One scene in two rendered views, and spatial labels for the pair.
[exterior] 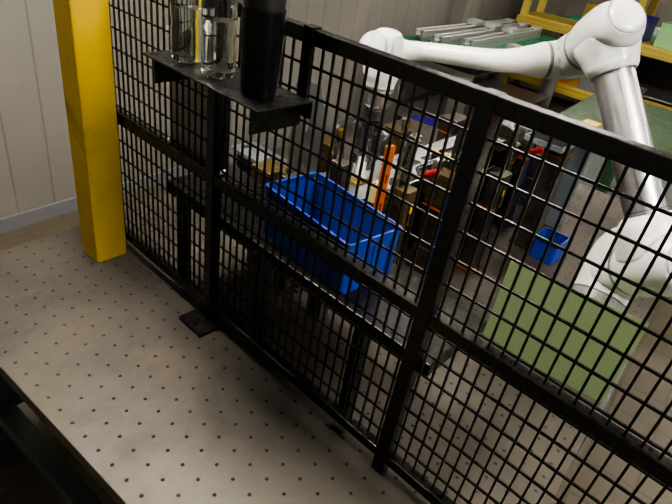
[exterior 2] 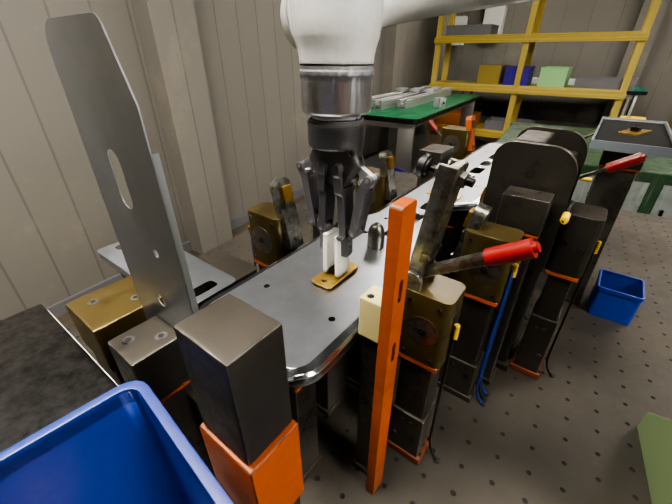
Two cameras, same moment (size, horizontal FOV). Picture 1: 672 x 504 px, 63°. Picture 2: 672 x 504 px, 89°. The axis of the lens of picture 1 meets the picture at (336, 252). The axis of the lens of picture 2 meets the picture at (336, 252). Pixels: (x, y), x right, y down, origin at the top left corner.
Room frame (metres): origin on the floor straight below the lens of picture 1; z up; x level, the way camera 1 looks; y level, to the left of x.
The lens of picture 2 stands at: (1.14, -0.03, 1.32)
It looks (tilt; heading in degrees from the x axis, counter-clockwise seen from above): 30 degrees down; 359
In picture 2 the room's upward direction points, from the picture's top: straight up
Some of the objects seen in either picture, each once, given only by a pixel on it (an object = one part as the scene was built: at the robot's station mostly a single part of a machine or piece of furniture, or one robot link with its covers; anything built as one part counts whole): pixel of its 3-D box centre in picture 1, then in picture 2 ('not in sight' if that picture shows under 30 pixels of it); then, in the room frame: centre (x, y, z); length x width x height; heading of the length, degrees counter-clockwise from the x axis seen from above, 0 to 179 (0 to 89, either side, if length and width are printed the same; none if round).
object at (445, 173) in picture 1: (434, 224); (479, 322); (1.62, -0.31, 0.88); 0.11 x 0.07 x 0.37; 52
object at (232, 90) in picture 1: (228, 56); not in sight; (1.05, 0.26, 1.46); 0.36 x 0.15 x 0.18; 52
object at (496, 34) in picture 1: (482, 77); (416, 131); (5.61, -1.12, 0.47); 2.47 x 0.93 x 0.94; 147
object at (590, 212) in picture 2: (486, 225); (559, 300); (1.68, -0.49, 0.89); 0.09 x 0.08 x 0.38; 52
